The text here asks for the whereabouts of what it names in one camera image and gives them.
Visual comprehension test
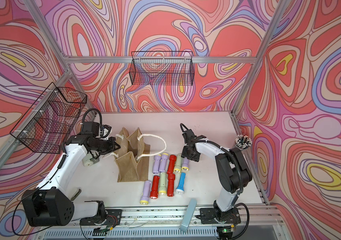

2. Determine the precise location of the purple flashlight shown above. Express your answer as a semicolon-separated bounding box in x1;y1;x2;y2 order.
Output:
159;153;169;173
152;154;162;174
181;158;189;172
140;181;152;205

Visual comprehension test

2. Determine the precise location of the burlap tote bag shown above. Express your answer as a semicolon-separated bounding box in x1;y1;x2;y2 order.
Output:
107;128;155;183

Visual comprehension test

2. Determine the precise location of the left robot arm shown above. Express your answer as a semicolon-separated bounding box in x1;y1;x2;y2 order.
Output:
21;120;120;227

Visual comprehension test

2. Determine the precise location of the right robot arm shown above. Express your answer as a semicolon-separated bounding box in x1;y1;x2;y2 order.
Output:
180;123;252;225

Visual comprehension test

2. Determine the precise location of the red flashlight top row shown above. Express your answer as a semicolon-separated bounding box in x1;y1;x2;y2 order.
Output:
167;155;177;175

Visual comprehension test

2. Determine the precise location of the green flashlight top row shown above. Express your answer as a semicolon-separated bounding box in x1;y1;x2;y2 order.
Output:
173;154;183;174

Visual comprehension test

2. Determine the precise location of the green flashlight row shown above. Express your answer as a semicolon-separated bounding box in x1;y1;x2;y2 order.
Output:
173;154;183;174
159;172;167;195

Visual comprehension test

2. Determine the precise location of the small green white device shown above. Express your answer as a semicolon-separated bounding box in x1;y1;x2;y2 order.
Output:
82;151;100;167

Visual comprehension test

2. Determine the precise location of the red flashlight bottom middle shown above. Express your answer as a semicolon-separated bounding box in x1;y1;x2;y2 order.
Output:
167;173;175;197

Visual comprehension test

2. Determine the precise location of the blue flashlight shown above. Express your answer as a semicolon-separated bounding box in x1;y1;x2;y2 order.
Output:
175;173;186;194

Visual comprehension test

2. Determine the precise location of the green flashlight bottom row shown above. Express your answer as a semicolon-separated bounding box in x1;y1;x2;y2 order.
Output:
159;172;167;195

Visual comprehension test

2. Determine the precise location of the cup of pens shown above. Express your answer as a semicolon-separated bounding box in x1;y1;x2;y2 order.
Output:
235;135;252;150

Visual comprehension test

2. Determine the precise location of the red flashlight bottom left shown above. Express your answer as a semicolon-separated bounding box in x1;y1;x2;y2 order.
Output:
150;175;160;199

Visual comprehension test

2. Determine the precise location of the grey blue bar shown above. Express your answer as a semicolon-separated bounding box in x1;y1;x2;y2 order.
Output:
179;199;197;233

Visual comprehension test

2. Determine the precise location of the left wire basket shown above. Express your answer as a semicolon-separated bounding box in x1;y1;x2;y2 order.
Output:
10;83;87;154

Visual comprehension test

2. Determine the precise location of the wire basket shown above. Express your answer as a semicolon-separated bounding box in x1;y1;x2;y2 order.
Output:
10;83;87;154
129;51;194;86

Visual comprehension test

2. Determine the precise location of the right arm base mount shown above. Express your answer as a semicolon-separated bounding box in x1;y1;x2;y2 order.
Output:
196;207;241;226

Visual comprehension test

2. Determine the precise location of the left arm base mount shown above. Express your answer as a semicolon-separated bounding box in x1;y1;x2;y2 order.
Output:
80;209;123;227

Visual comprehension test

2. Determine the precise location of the back wire basket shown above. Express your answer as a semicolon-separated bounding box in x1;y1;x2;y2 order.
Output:
129;51;194;86

